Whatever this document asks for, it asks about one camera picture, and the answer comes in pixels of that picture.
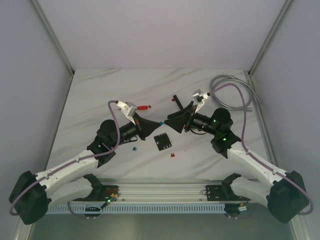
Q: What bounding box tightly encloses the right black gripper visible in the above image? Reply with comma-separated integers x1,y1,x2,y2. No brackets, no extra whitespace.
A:
163,101,219,137

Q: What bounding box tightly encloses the black fuse box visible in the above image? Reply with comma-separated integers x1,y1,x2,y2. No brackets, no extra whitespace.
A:
153,132,172,151

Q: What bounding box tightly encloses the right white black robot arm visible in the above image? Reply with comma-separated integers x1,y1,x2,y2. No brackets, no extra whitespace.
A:
164,103,314,223

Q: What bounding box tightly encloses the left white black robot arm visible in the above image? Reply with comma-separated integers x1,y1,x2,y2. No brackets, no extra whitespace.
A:
8,114,161,225

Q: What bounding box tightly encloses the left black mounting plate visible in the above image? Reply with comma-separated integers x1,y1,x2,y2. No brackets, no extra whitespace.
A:
81,185,119,202

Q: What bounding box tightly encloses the black mounting plate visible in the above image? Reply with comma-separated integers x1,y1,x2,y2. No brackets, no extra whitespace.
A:
81,185,119,202
205,185,241,202

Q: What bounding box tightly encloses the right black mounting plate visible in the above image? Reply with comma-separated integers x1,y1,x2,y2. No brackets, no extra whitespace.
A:
205,185,241,202

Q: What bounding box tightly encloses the black handle claw hammer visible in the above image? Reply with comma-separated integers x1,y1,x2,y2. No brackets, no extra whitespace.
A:
172,95,184,110

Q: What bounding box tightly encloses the red handle screwdriver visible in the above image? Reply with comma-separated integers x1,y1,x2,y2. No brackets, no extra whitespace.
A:
136,105,149,111

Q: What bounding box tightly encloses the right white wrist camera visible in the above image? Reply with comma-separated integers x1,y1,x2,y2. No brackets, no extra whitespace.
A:
192,89,211,113

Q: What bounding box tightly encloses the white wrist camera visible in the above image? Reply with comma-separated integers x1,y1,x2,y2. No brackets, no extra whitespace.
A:
117,100,137,123
192,89,211,113

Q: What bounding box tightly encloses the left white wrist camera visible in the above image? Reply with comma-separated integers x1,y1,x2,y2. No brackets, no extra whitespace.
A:
117,100,137,123

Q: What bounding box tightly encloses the grey coiled cable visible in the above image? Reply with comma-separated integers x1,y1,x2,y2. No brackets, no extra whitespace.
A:
209,74,264,112

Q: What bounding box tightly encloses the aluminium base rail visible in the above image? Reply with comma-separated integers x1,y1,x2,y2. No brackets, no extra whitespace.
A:
67,177,253,204

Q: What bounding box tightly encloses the white slotted cable duct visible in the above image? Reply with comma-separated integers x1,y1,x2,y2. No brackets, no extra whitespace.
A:
47,203,226,215

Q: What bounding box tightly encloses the right aluminium frame post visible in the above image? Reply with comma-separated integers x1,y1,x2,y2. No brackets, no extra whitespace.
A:
248,0,295,77

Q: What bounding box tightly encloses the aluminium frame post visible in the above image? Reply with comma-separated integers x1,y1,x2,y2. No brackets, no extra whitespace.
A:
248,0,295,77
29,0,75,78

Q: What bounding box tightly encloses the left aluminium frame post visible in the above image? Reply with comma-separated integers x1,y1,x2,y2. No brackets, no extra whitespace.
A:
29,0,75,78

